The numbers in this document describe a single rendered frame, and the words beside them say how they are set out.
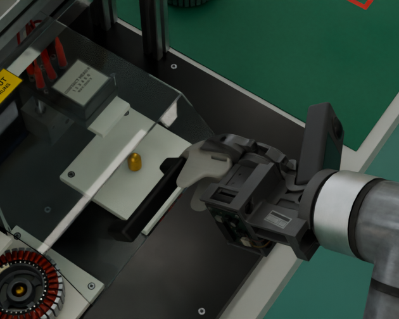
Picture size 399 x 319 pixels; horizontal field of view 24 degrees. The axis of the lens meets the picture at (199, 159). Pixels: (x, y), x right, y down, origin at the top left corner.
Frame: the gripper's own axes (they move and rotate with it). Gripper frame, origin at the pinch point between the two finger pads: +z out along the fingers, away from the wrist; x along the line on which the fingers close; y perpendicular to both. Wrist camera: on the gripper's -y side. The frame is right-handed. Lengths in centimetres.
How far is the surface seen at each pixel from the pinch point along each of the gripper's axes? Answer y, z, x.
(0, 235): 14.7, 25.1, 5.5
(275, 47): -38, 25, 21
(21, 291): 17.3, 25.2, 13.7
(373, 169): -72, 52, 92
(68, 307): 15.0, 21.9, 18.8
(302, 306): -33, 48, 94
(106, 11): -24.9, 41.6, 4.0
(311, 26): -45, 23, 22
